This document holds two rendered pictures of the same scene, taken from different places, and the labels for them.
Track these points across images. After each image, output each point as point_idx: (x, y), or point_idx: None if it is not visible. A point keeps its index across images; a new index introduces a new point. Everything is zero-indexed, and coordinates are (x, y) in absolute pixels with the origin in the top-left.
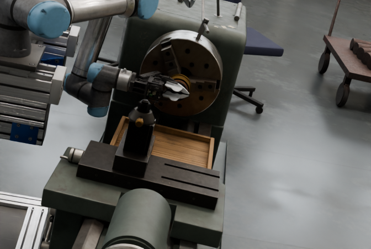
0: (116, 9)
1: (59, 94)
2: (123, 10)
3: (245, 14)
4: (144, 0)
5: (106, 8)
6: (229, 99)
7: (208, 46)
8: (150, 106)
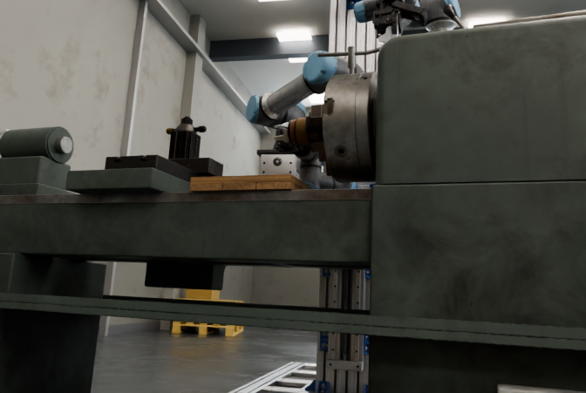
0: (295, 84)
1: (260, 167)
2: (301, 83)
3: (562, 17)
4: (305, 64)
5: (287, 86)
6: (378, 135)
7: (344, 74)
8: (183, 119)
